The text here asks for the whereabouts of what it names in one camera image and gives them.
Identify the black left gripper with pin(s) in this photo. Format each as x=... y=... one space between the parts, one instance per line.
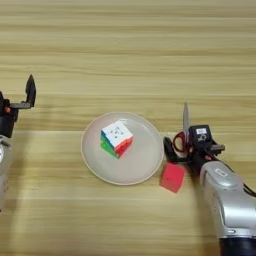
x=7 y=120

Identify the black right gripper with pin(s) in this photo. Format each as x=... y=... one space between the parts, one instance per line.
x=203 y=155

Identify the multicoloured puzzle cube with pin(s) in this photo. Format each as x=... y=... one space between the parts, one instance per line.
x=116 y=136

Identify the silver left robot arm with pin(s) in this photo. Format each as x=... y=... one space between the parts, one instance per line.
x=5 y=166

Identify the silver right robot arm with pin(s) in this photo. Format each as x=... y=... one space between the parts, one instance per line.
x=230 y=203

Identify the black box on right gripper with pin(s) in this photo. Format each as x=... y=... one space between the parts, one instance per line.
x=200 y=134

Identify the red foam cube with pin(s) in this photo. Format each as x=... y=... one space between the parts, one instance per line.
x=172 y=178

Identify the round beige plate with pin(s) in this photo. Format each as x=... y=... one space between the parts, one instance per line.
x=143 y=163

